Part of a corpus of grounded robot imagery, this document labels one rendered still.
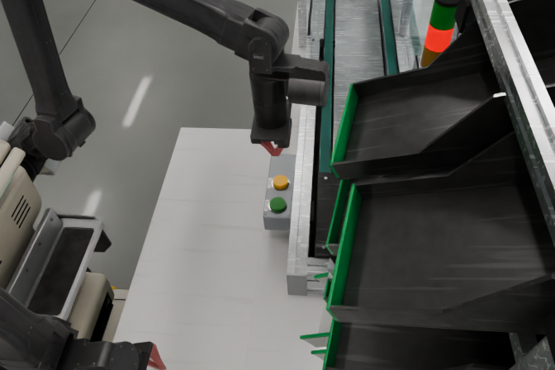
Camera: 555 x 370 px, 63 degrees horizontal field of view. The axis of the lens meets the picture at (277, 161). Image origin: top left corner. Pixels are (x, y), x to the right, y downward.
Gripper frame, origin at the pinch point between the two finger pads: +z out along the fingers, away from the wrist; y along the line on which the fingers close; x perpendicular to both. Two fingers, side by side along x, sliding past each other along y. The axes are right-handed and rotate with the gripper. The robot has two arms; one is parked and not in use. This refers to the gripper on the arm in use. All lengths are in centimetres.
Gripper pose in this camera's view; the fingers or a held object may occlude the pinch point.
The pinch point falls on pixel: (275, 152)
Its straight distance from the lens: 87.5
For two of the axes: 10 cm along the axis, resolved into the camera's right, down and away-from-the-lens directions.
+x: -9.9, -0.3, 1.1
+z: 0.7, 6.5, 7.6
